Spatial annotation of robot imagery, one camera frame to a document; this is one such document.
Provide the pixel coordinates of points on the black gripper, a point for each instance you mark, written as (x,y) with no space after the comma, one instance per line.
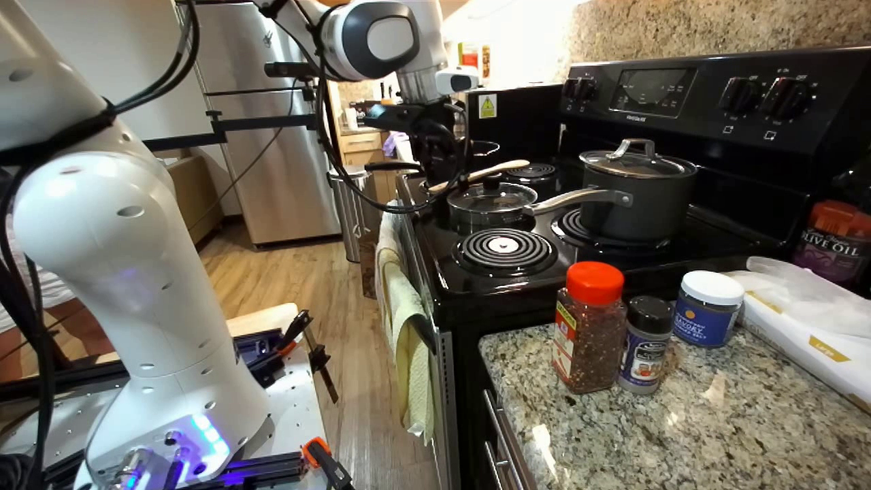
(435,118)

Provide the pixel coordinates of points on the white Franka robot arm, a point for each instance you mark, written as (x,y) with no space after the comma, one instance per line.
(117,273)

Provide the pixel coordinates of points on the glass lid with black knob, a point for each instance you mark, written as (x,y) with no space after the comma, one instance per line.
(491,206)

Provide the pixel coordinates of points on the dark cooking pot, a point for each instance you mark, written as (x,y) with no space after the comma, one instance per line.
(535,182)

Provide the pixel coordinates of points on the blue jar with white lid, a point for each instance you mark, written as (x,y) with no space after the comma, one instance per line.
(707,314)

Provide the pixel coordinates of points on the black appliance with sticker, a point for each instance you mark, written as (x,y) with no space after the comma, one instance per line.
(526,118)

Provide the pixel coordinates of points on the coil burner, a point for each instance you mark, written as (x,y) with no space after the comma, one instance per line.
(573,228)
(507,248)

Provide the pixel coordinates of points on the black electric stove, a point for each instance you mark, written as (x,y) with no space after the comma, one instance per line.
(507,291)

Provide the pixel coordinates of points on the black stove knob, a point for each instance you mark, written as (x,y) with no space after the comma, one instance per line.
(789,96)
(741,96)
(581,88)

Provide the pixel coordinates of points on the stainless steel refrigerator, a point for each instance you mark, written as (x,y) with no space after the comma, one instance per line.
(280,182)

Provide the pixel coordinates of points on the yellow dish towel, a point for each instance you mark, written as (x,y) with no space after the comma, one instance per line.
(408,363)

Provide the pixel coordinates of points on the red-capped spice jar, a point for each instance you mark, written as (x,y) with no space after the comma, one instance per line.
(588,336)

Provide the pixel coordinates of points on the black clamp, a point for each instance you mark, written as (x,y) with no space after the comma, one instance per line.
(319,363)

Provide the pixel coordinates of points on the brown low cabinet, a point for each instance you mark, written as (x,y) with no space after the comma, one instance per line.
(194,194)

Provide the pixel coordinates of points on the black-capped spice jar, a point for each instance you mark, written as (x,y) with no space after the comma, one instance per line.
(649,350)

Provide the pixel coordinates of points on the robot mounting platform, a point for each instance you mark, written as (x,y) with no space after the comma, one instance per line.
(288,410)

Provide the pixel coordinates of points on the dark glass oil bottle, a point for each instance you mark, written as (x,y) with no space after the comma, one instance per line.
(833,246)

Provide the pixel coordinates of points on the white plastic wrapped board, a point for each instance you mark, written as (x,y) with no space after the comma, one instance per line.
(818,336)

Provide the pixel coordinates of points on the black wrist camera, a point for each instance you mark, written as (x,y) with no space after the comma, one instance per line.
(382,112)

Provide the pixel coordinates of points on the black stereo camera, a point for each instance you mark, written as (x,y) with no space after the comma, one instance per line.
(288,70)

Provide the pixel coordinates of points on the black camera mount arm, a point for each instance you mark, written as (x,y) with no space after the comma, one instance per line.
(262,122)

